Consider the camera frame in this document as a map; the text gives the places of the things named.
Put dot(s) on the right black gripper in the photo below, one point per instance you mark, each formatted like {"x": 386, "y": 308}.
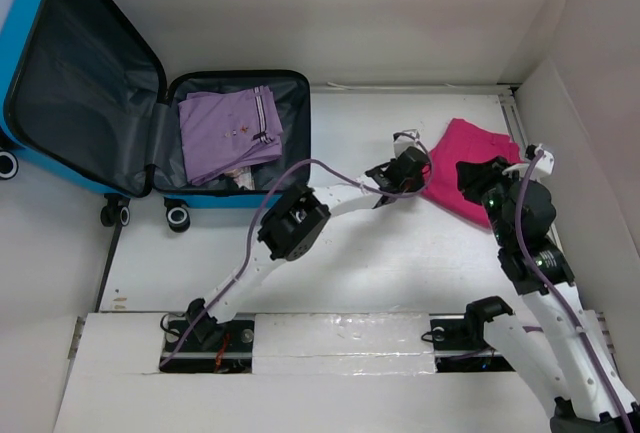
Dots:
{"x": 474, "y": 176}

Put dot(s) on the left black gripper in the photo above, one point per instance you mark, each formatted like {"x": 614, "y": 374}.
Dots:
{"x": 415, "y": 184}

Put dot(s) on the purple shorts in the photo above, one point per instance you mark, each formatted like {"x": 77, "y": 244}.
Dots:
{"x": 223, "y": 132}

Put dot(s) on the blue kids suitcase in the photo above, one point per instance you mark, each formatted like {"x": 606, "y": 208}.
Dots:
{"x": 84, "y": 96}

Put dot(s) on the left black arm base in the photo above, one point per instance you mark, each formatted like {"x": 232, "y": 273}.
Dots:
{"x": 209, "y": 347}

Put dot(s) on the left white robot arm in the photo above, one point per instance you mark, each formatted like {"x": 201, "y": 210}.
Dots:
{"x": 287, "y": 231}

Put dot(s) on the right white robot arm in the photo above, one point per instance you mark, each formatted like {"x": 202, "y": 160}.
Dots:
{"x": 573, "y": 378}

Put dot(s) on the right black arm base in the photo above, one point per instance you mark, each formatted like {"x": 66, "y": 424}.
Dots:
{"x": 458, "y": 341}

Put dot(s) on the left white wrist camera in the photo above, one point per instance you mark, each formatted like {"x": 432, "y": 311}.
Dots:
{"x": 405, "y": 139}

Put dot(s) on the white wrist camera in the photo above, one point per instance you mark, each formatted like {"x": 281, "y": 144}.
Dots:
{"x": 541, "y": 160}
{"x": 405, "y": 139}

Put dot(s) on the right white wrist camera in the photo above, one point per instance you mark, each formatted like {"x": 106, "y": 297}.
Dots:
{"x": 541, "y": 160}

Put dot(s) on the white cable tie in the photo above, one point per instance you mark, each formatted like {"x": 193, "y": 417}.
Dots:
{"x": 342, "y": 87}

